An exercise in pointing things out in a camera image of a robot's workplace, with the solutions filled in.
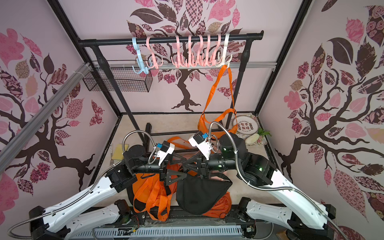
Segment white plastic hook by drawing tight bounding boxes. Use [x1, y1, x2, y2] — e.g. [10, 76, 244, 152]
[216, 34, 233, 68]

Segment white perforated cable tray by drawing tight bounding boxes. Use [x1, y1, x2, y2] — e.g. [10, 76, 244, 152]
[68, 225, 244, 240]

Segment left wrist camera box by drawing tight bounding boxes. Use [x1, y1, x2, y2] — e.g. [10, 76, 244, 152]
[156, 141, 175, 166]

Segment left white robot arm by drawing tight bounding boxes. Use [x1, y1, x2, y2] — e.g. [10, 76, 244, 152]
[29, 141, 178, 240]

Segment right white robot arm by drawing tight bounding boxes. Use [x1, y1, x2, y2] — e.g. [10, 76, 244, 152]
[177, 133, 336, 240]

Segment bright orange sling bag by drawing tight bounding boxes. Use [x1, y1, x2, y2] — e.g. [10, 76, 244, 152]
[197, 64, 239, 139]

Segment grey aluminium rail left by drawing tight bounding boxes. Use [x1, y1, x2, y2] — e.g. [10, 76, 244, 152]
[1, 63, 91, 173]

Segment black clothes rack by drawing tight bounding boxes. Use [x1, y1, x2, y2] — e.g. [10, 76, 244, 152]
[77, 30, 265, 151]

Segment pink plastic hook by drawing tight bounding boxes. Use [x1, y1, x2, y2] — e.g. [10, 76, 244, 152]
[211, 34, 222, 67]
[186, 35, 197, 68]
[146, 37, 164, 70]
[203, 35, 215, 67]
[195, 35, 207, 67]
[173, 36, 186, 69]

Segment white toy radish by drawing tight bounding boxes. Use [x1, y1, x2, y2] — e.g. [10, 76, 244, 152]
[245, 133, 260, 146]

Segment dark orange waist bag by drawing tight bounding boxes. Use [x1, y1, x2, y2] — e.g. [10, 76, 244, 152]
[203, 192, 232, 219]

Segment orange backpack with straps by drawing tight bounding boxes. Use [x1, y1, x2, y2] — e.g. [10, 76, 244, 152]
[132, 174, 177, 222]

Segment light blue plastic hook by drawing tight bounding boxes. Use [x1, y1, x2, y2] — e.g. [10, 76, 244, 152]
[132, 37, 149, 75]

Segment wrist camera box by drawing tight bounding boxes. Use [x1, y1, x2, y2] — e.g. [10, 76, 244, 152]
[156, 141, 175, 166]
[189, 131, 213, 161]

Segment yellow sponge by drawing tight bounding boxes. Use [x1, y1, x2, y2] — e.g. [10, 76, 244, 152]
[111, 144, 124, 161]

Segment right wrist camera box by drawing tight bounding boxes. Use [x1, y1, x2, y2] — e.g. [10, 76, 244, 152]
[189, 131, 213, 161]

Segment round plate with characters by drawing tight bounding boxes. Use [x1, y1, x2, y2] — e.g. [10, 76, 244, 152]
[233, 115, 259, 135]

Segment left metal flex conduit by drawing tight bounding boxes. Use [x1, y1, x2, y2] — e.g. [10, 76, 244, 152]
[7, 130, 157, 240]

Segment black wire basket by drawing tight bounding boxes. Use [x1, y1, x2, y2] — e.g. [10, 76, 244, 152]
[83, 65, 153, 93]

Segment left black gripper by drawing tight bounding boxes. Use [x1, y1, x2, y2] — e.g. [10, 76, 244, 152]
[132, 150, 187, 185]

